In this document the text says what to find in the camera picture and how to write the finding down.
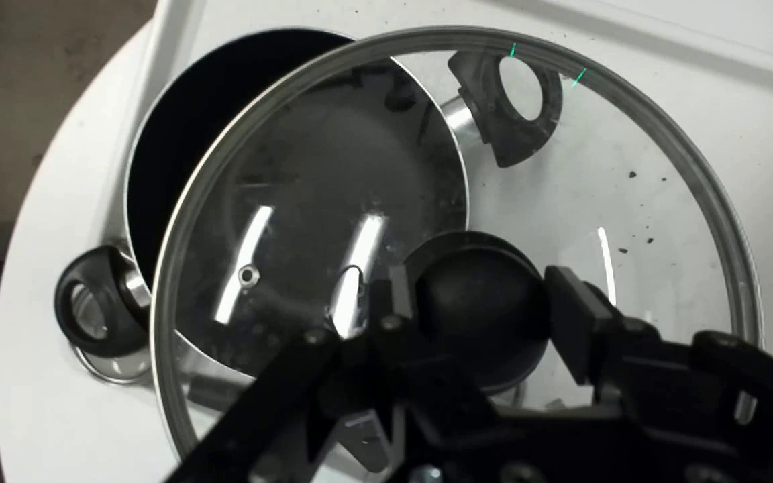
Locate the glass lid with black knob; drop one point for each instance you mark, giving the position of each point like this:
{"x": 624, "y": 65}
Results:
{"x": 482, "y": 298}

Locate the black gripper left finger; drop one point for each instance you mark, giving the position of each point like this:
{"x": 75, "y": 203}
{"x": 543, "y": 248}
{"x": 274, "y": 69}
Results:
{"x": 334, "y": 377}

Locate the small metal lid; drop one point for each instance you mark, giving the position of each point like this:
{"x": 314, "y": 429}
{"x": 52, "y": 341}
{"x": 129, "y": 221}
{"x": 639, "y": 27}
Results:
{"x": 106, "y": 369}

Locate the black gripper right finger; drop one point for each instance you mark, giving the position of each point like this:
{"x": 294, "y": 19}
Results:
{"x": 592, "y": 330}

